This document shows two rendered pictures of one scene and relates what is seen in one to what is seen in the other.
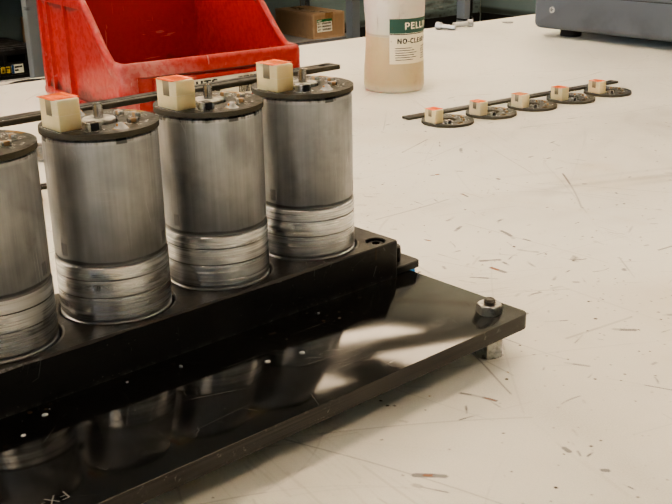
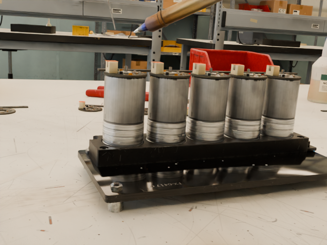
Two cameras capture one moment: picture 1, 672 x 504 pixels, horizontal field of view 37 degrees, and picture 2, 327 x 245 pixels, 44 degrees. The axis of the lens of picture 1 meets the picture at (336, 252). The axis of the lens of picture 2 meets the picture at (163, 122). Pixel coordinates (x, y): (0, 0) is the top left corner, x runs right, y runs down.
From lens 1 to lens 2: 4 cm
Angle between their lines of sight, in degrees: 19
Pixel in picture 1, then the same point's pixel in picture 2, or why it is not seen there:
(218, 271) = (241, 132)
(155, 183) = (225, 96)
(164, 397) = (215, 167)
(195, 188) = (238, 102)
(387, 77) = (317, 96)
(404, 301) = (308, 158)
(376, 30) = (315, 78)
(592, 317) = not seen: outside the picture
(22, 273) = (177, 116)
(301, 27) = not seen: hidden behind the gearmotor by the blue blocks
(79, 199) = (199, 97)
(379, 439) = (290, 198)
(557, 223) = not seen: outside the picture
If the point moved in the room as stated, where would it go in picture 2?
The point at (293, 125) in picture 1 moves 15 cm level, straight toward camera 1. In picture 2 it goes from (276, 87) to (263, 146)
